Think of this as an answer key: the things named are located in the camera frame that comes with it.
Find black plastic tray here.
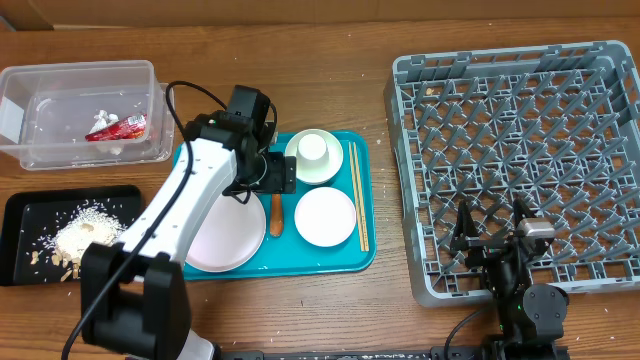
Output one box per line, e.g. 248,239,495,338
1,185,143,286

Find orange carrot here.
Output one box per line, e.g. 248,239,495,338
269,194,284,238

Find wooden chopstick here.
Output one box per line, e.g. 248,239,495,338
348,142,365,252
352,143,369,253

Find white cup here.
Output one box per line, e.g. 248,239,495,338
297,133,328,162

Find red snack wrapper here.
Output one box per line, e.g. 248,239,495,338
85,113,147,142

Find white napkin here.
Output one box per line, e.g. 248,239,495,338
89,110,123,155

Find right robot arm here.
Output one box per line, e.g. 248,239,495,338
443,198,569,359

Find clear plastic bin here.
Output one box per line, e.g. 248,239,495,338
1,60,174,171

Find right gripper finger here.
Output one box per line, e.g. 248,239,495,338
453,200,479,239
513,197,536,235

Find grey dishwasher rack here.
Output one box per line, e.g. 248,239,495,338
384,40,639,307

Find small white plate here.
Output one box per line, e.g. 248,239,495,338
294,187,356,248

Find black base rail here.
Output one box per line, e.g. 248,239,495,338
214,345,494,360

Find right wooden chopstick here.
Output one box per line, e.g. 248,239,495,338
352,143,369,253

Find rice and food scraps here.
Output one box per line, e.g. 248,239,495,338
26,198,127,283

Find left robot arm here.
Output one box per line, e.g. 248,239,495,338
61,85,296,359

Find left wooden chopstick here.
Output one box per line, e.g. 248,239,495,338
348,142,365,252

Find large white plate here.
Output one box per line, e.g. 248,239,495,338
186,194,266,273

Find white bowl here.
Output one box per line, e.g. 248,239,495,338
285,129,344,185

